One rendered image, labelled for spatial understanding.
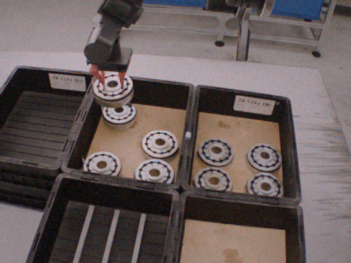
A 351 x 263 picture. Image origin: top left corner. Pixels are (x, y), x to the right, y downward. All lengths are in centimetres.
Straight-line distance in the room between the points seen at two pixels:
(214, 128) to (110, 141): 32
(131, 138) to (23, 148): 33
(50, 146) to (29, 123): 13
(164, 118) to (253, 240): 48
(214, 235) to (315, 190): 46
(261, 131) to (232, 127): 9
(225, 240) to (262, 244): 10
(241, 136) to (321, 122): 46
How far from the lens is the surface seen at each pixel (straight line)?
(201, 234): 98
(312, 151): 142
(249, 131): 122
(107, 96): 98
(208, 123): 122
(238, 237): 99
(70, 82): 128
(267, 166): 110
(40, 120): 126
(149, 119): 121
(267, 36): 312
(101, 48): 81
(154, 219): 99
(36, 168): 100
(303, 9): 309
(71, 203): 103
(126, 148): 113
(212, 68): 166
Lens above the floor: 168
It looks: 46 degrees down
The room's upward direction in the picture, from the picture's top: 4 degrees clockwise
